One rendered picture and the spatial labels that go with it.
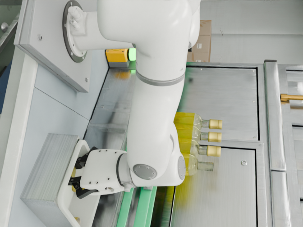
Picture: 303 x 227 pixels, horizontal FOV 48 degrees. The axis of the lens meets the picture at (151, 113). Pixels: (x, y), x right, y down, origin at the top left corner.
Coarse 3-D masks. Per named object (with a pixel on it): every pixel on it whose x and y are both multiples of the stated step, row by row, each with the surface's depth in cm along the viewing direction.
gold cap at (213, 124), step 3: (210, 120) 119; (213, 120) 119; (216, 120) 118; (219, 120) 118; (210, 123) 118; (213, 123) 118; (216, 123) 118; (219, 123) 118; (210, 126) 118; (213, 126) 118; (216, 126) 118; (219, 126) 118
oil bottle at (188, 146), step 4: (180, 140) 113; (184, 140) 113; (188, 140) 113; (192, 140) 113; (180, 144) 112; (184, 144) 112; (188, 144) 112; (192, 144) 112; (196, 144) 112; (180, 148) 111; (184, 148) 111; (188, 148) 111; (192, 148) 111; (196, 148) 111; (180, 152) 111; (184, 152) 111; (188, 152) 110; (192, 152) 110; (196, 152) 111; (196, 156) 112
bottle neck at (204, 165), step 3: (198, 162) 109; (201, 162) 109; (204, 162) 109; (207, 162) 108; (210, 162) 109; (198, 165) 108; (201, 165) 108; (204, 165) 108; (207, 165) 108; (210, 165) 108; (213, 165) 108; (198, 168) 108; (201, 168) 108; (204, 168) 108; (207, 168) 108; (210, 168) 107
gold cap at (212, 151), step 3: (207, 147) 111; (210, 147) 111; (213, 147) 111; (216, 147) 111; (219, 147) 111; (207, 150) 111; (210, 150) 111; (213, 150) 111; (216, 150) 111; (219, 150) 110; (207, 153) 111; (210, 153) 111; (213, 153) 111; (216, 153) 110; (219, 153) 110; (213, 156) 112; (216, 156) 111; (219, 156) 111
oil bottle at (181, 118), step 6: (180, 114) 121; (186, 114) 120; (192, 114) 120; (198, 114) 120; (174, 120) 119; (180, 120) 119; (186, 120) 119; (192, 120) 118; (198, 120) 118; (198, 126) 118
